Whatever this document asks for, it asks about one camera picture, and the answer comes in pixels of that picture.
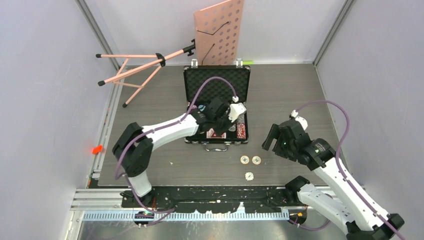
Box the white 1 chip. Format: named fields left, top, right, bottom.
left=244, top=172, right=255, bottom=181

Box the yellow chip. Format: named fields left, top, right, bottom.
left=240, top=155, right=250, bottom=165

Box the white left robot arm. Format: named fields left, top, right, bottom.
left=112, top=97, right=246, bottom=207

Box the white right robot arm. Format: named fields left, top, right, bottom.
left=261, top=117, right=405, bottom=240

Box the red backed card deck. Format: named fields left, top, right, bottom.
left=206, top=129, right=227, bottom=139

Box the red chip stack right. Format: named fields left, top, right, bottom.
left=236, top=123, right=247, bottom=139

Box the black aluminium poker case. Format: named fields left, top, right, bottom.
left=183, top=64, right=251, bottom=152

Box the pink perforated music stand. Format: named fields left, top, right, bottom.
left=96, top=0, right=245, bottom=107

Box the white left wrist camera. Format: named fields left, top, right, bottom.
left=228, top=96, right=247, bottom=123

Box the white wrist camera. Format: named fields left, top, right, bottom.
left=228, top=96, right=247, bottom=123
left=289, top=109, right=308, bottom=131

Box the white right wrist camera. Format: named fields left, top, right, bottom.
left=289, top=109, right=308, bottom=131

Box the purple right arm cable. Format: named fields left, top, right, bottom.
left=288, top=100, right=407, bottom=240

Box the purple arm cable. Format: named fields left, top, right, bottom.
left=114, top=76, right=240, bottom=228
left=288, top=100, right=407, bottom=240

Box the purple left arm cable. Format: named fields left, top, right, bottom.
left=114, top=76, right=240, bottom=228

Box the orange clip on rail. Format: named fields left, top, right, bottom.
left=91, top=145, right=103, bottom=155

